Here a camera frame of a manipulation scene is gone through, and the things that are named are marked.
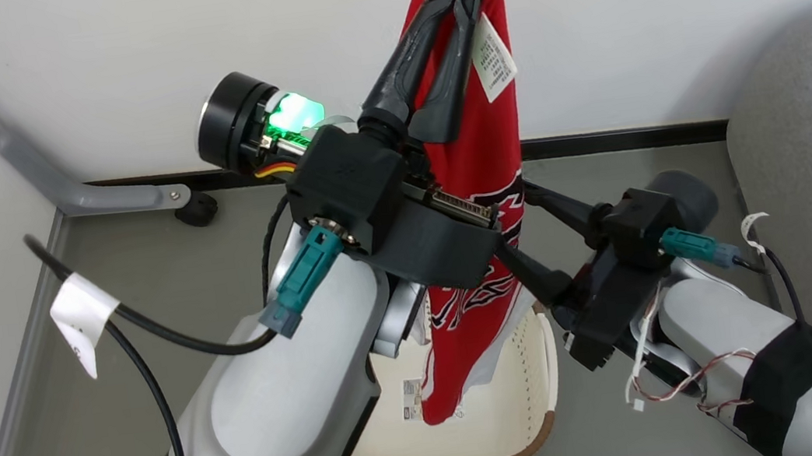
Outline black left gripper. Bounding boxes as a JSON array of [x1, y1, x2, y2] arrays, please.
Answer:
[[178, 0, 523, 321]]

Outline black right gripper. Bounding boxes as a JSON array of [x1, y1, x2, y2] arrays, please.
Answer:
[[487, 156, 738, 384]]

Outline red white sports jersey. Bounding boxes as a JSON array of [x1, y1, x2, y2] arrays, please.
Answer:
[[366, 0, 562, 426]]

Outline cream laundry basket brown rim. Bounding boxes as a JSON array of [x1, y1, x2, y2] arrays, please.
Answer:
[[325, 300, 572, 456]]

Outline black caster wheel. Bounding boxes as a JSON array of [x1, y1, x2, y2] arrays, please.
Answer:
[[173, 188, 222, 230]]

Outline grey metal stand leg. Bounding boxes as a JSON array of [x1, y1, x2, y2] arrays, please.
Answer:
[[0, 0, 194, 233]]

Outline teal right camera cable plug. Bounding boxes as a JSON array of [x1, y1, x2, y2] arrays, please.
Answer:
[[657, 219, 745, 277]]

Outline teal camera cable plug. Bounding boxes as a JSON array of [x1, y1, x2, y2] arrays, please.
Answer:
[[247, 221, 355, 343], [657, 219, 745, 277]]

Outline red yellow wire bundle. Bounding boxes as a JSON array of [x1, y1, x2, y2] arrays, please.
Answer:
[[253, 159, 299, 181]]

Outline red white twisted thin wires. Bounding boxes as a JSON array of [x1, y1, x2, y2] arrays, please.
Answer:
[[610, 270, 765, 431]]

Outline teal left camera cable plug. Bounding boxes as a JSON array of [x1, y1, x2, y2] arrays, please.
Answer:
[[247, 221, 355, 343]]

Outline white paper cable tag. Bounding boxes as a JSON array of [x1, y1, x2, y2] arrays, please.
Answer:
[[45, 268, 130, 384]]

